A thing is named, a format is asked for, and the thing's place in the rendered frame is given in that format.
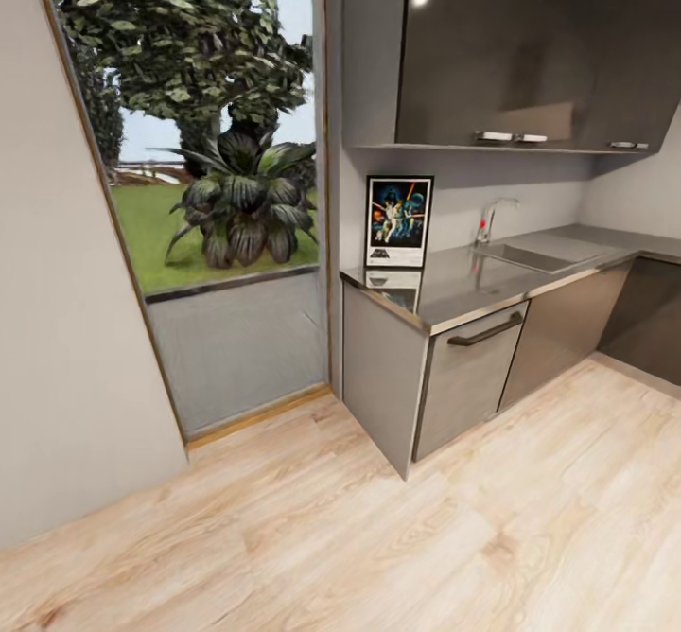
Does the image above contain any poster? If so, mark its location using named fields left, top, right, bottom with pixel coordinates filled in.
left=363, top=174, right=437, bottom=269

